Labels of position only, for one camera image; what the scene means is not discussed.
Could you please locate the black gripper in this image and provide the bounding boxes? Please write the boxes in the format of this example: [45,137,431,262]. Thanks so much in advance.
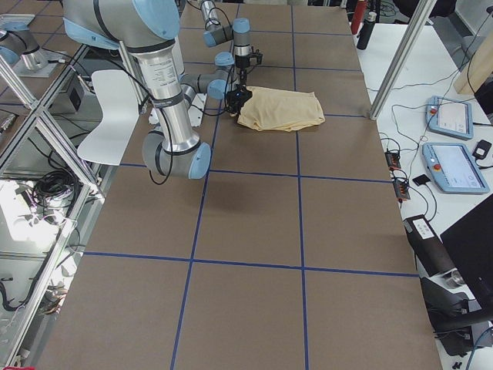
[235,53,253,83]
[225,87,253,115]

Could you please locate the beige long-sleeve printed shirt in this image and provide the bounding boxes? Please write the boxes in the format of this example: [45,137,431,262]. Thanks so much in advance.
[237,86,325,132]

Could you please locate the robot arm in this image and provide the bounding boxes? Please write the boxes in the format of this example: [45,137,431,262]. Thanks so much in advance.
[198,1,262,86]
[63,1,262,179]

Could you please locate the white plastic chair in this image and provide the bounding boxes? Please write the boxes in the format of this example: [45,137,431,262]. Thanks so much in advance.
[77,69,139,166]

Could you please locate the red cylinder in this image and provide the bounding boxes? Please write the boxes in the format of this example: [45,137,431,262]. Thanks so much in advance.
[350,0,367,35]

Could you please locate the black cylinder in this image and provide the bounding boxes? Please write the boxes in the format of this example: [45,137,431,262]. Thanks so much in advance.
[356,12,377,50]

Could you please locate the brown table mat blue grid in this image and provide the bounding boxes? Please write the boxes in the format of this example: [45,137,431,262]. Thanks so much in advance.
[37,4,441,369]

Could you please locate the upper orange connector board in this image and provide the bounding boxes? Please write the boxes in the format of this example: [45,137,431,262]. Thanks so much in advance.
[384,150,401,170]

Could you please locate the orange connector board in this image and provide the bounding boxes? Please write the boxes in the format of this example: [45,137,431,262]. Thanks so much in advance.
[384,150,401,170]
[392,178,411,203]

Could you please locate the lower orange connector board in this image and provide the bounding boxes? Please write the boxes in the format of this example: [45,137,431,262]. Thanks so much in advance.
[392,178,411,203]

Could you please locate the upper blue teach pendant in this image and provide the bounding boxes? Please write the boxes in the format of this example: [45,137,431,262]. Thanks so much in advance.
[425,96,474,140]

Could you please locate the blue teach pendant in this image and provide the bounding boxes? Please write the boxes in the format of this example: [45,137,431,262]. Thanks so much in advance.
[425,96,474,140]
[421,143,490,194]

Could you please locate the lower blue teach pendant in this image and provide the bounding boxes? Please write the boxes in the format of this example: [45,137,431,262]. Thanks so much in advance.
[421,143,490,194]

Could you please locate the black power adapter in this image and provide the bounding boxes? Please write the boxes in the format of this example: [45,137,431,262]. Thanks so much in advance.
[472,140,492,160]

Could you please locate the black monitor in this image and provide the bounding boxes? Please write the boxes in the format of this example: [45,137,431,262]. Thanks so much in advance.
[441,197,492,308]

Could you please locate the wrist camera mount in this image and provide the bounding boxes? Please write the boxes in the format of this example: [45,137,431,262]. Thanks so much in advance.
[248,47,263,66]

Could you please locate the aluminium frame post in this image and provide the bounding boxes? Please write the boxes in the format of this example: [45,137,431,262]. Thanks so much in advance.
[369,0,437,120]

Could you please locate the aluminium frame rack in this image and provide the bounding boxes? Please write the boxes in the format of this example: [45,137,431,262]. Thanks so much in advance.
[1,46,107,368]

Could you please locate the coiled black cables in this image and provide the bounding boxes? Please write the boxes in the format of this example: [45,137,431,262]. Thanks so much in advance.
[32,169,84,211]

